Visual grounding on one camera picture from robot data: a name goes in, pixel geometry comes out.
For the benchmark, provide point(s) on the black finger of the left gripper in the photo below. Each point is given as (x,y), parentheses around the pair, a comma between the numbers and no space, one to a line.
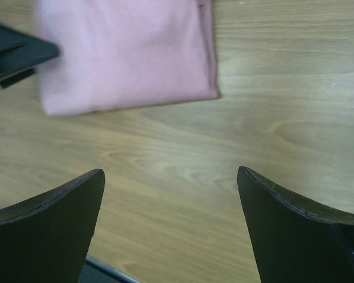
(20,53)

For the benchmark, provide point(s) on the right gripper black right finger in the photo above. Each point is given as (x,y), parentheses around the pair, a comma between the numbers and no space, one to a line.
(294,238)

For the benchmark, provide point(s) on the pink printed t shirt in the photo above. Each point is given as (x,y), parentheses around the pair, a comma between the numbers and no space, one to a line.
(123,54)

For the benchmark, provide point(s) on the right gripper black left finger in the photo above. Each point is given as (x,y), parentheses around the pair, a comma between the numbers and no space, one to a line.
(46,237)

